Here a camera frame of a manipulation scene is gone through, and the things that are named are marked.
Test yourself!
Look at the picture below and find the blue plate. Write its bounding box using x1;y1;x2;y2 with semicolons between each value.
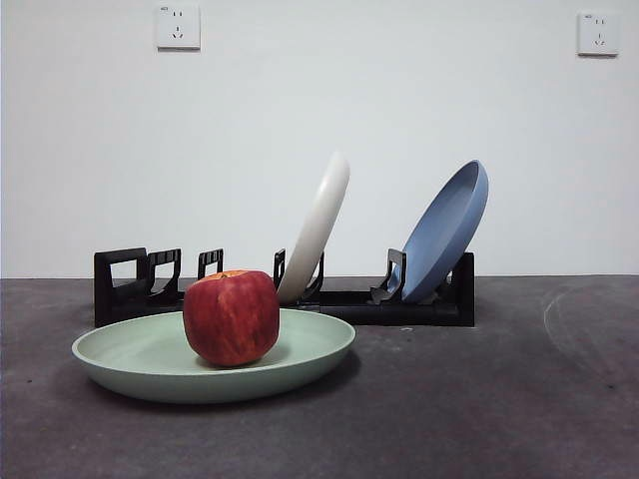
400;159;491;303

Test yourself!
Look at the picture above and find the cream white plate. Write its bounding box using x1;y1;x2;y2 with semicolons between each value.
276;151;351;303

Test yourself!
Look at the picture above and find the white wall socket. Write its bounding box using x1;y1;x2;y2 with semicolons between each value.
156;3;202;51
577;10;622;57

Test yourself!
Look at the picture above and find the red apple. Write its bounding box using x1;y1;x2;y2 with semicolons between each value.
182;269;281;368

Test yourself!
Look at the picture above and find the green plate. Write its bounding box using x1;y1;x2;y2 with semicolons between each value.
71;307;357;404

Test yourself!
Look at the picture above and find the black plate rack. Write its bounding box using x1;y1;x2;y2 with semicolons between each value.
93;246;476;328

